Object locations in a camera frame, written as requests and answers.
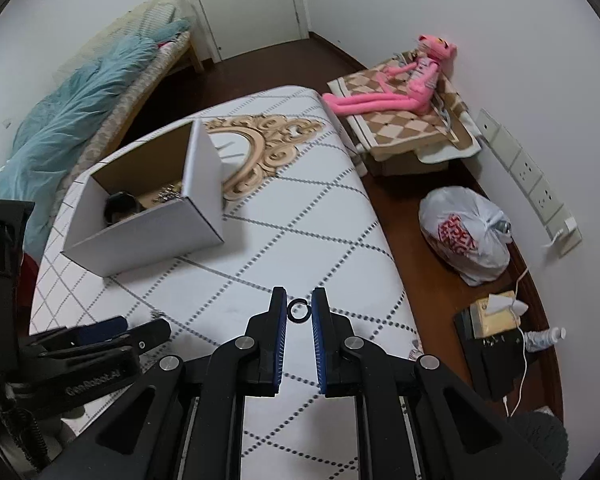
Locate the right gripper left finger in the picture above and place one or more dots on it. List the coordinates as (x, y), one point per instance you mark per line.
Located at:
(265, 363)

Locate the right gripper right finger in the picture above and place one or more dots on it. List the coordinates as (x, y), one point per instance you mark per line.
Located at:
(330, 329)

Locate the white patterned tablecloth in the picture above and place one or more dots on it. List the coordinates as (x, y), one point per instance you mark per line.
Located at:
(305, 223)

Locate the black box on floor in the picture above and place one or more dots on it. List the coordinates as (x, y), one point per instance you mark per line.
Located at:
(493, 362)

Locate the white plastic bag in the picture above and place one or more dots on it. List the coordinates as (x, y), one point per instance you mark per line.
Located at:
(467, 231)

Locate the tissue box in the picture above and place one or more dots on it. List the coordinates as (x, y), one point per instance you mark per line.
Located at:
(496, 314)

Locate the white cardboard box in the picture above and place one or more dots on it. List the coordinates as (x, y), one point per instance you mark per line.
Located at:
(176, 176)

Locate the black wristband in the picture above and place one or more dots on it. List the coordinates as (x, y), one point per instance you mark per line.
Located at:
(119, 206)

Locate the white bottle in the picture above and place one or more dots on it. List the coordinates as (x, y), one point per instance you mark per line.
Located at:
(539, 341)

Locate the teal duvet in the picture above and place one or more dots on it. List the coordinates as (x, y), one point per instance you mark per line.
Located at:
(51, 139)

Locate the dark fuzzy stool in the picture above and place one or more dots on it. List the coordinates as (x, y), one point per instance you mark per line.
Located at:
(546, 434)

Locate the checkered cushion mat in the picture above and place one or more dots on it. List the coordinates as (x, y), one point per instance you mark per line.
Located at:
(446, 132)

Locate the white power strip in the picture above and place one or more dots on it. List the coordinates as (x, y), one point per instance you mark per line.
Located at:
(557, 220)

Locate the pink panther plush toy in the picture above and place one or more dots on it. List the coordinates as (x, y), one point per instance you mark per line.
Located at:
(408, 87)

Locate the white door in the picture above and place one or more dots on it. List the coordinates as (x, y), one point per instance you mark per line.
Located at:
(235, 27)

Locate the bed mattress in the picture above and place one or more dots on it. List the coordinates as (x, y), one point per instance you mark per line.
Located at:
(148, 19)

